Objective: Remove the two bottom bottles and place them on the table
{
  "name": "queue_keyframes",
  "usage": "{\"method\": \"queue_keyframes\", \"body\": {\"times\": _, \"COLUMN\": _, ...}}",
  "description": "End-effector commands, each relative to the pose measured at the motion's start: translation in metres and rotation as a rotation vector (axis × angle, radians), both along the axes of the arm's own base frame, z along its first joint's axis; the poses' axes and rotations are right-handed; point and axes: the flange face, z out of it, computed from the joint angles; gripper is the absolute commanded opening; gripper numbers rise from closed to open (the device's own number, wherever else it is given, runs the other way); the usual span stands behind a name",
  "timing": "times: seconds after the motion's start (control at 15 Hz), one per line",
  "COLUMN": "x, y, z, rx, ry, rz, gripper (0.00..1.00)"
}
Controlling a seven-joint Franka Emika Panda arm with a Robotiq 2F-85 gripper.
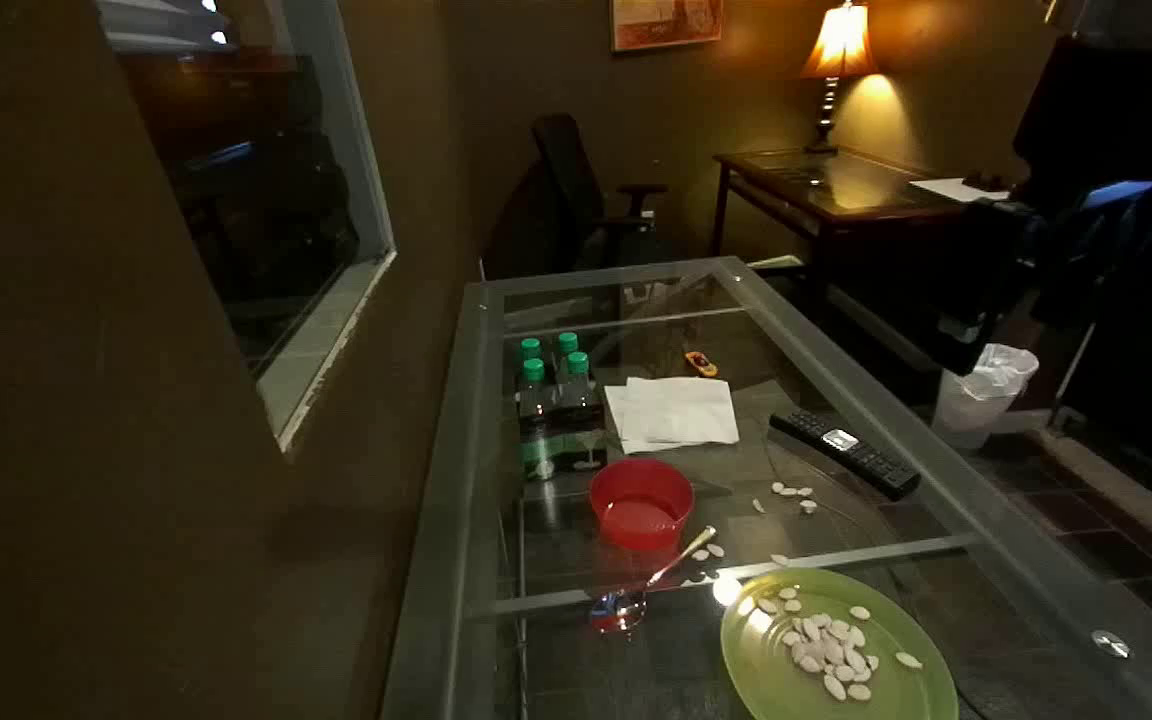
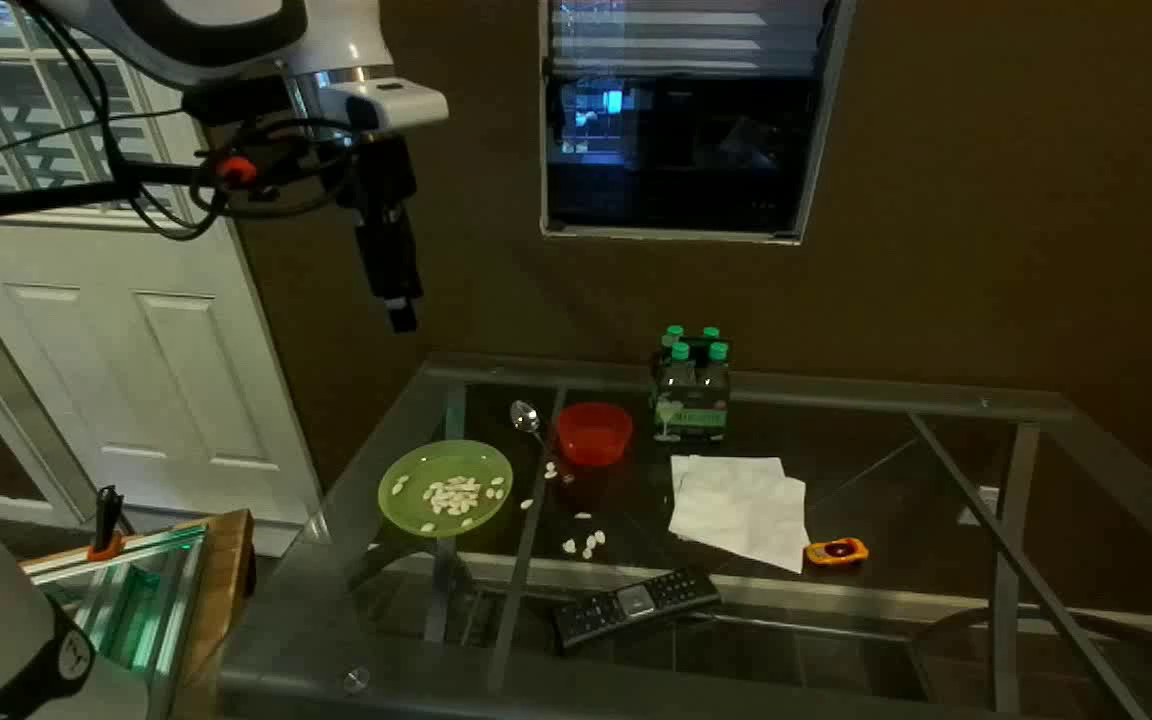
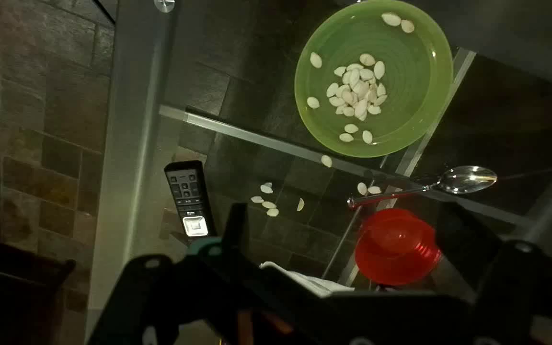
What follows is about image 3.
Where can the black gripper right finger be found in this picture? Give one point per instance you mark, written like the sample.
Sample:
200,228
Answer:
512,278

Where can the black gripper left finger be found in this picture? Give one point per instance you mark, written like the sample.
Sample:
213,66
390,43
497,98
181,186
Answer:
154,296

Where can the black remote control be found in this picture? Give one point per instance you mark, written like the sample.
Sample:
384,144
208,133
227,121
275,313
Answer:
190,196

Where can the metal spoon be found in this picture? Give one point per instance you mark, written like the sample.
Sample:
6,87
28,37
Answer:
455,181

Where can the red plastic bowl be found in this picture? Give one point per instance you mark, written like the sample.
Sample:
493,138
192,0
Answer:
396,248

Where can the white paper napkin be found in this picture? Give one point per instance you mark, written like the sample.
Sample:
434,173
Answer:
298,282

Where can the pile of white seeds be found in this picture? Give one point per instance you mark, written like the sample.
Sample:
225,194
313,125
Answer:
359,92

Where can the green plastic plate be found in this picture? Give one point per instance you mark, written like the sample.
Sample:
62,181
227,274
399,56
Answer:
419,73

